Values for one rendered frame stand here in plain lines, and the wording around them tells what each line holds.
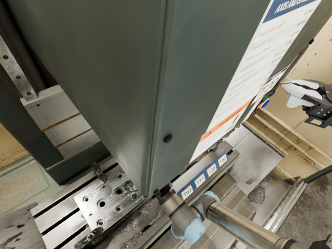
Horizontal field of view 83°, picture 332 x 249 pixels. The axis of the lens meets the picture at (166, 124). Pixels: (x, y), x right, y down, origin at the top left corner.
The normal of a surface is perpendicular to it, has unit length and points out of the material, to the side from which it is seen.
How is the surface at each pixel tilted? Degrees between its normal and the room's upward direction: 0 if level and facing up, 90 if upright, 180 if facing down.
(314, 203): 0
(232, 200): 8
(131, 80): 90
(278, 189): 17
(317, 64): 90
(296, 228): 0
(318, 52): 90
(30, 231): 24
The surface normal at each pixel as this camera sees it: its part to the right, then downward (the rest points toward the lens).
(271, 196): -0.08, -0.76
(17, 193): 0.11, -0.60
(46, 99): 0.65, 0.66
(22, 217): 0.41, -0.74
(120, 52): -0.75, 0.47
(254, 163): -0.20, -0.35
